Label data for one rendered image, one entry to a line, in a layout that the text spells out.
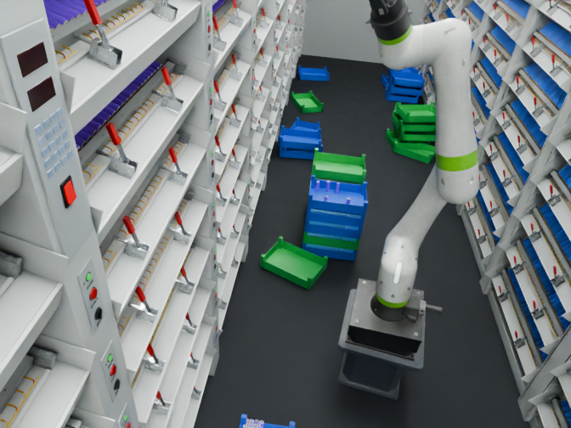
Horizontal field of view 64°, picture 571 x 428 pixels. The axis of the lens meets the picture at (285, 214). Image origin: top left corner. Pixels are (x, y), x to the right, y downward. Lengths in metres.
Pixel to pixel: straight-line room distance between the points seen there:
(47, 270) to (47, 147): 0.16
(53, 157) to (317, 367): 1.68
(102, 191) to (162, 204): 0.30
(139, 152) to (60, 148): 0.31
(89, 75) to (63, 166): 0.16
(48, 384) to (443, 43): 1.11
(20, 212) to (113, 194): 0.22
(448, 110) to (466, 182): 0.22
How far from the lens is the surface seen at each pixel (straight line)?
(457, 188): 1.43
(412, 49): 1.30
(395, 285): 1.67
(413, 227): 1.73
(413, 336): 1.76
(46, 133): 0.56
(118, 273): 0.90
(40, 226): 0.59
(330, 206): 2.34
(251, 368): 2.05
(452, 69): 1.31
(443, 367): 2.24
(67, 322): 0.71
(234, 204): 2.00
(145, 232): 0.98
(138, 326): 1.05
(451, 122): 1.36
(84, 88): 0.67
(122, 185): 0.80
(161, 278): 1.14
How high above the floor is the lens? 1.70
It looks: 37 degrees down
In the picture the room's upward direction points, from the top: 5 degrees clockwise
